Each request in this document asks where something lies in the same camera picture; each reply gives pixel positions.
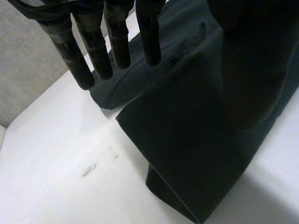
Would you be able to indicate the dark blue shorts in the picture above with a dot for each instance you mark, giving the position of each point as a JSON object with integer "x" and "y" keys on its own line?
{"x": 177, "y": 130}

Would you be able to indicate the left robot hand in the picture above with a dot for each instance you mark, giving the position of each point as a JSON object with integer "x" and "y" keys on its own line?
{"x": 252, "y": 58}

